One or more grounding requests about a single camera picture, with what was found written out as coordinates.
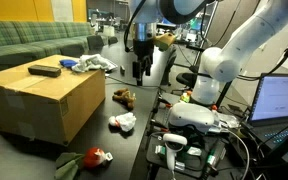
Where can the black office chair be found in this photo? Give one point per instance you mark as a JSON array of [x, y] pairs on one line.
[[185, 79]]

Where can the black laptop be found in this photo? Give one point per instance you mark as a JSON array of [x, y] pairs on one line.
[[277, 100]]

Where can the clear plastic bag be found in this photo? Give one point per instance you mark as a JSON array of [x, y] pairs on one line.
[[229, 120]]

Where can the red radish plush toy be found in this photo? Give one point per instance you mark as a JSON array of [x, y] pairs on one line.
[[92, 157]]

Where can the white VR controller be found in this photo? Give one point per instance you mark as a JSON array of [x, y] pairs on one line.
[[173, 143]]

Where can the black chair back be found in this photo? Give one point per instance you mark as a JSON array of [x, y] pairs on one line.
[[95, 42], [112, 40]]

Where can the small black object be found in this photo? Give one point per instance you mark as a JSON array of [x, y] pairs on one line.
[[122, 69]]

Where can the brown plush animal toy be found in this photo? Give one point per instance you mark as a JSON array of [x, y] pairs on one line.
[[125, 96]]

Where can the large cardboard box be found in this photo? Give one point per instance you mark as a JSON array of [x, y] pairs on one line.
[[44, 100]]

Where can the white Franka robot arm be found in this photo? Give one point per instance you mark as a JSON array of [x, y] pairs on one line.
[[237, 43]]

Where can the white plush toy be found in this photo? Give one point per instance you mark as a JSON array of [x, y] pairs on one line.
[[125, 121]]

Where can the black diagonal stand pole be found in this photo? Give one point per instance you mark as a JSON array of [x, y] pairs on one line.
[[224, 95]]

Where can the green plaid sofa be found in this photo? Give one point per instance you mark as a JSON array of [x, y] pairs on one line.
[[20, 41]]

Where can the small green yellow bottle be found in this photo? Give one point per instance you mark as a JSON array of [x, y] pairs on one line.
[[185, 97]]

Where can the white towel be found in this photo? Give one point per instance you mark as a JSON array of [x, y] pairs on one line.
[[90, 62]]

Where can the blue cloth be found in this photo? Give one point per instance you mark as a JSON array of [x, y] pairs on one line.
[[67, 63]]

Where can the white VR headset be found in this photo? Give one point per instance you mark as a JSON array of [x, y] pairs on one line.
[[190, 116]]

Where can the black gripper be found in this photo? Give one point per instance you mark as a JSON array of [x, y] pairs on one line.
[[142, 48]]

